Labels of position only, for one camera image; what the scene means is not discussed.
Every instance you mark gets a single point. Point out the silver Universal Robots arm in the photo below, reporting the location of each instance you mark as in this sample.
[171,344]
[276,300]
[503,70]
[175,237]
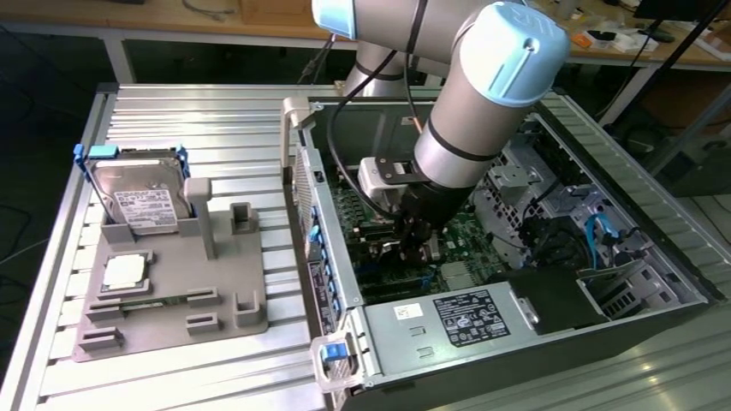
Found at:
[486,107]

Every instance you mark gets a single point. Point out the metal disk bay cage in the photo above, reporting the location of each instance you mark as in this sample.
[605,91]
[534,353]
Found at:
[514,180]

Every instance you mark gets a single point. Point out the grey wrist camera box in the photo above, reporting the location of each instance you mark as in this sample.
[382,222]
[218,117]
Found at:
[374,180]

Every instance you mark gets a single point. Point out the orange and white box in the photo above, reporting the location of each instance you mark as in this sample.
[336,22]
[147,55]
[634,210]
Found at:
[599,43]

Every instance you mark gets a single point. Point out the blue slot retention clip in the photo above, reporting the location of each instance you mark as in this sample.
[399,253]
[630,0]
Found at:
[336,305]
[332,289]
[323,253]
[312,213]
[328,271]
[312,233]

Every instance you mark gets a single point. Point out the wooden desk white frame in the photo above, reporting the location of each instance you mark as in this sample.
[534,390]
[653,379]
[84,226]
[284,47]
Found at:
[86,17]

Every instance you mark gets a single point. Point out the grey power supply unit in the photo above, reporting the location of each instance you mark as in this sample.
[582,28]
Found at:
[416,325]

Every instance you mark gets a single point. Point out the green Nvidia graphics card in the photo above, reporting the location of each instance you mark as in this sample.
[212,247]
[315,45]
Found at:
[383,248]

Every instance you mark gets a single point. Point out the green motherboard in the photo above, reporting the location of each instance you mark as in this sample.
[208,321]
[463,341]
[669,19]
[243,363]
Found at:
[474,240]

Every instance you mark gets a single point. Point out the open black PC case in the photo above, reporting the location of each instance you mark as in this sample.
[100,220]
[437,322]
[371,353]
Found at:
[629,180]

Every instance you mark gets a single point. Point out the blue case latch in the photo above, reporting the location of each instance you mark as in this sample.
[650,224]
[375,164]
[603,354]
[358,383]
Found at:
[332,352]

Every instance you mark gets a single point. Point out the silver CPU chip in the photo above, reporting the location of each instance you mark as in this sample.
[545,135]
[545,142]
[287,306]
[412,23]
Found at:
[124,270]

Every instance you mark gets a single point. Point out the silver hard disk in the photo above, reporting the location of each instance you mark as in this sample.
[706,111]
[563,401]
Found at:
[143,205]

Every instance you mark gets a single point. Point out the green loose RAM stick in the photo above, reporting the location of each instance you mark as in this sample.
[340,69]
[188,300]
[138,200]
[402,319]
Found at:
[154,301]

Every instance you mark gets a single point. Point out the grey parts rack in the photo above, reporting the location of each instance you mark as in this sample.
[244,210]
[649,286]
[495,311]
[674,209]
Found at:
[166,312]

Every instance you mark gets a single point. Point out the black monitor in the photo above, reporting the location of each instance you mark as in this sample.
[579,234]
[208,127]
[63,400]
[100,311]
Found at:
[674,8]

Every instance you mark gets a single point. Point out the black plastic shroud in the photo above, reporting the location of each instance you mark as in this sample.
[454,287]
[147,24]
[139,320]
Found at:
[549,295]

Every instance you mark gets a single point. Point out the blue disk carrier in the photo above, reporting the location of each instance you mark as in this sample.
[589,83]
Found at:
[103,152]

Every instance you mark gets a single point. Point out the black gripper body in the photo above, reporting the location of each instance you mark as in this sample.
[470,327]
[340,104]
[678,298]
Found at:
[434,205]

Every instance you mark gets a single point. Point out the silver chipset heat sink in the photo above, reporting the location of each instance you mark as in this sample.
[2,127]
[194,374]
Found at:
[463,275]

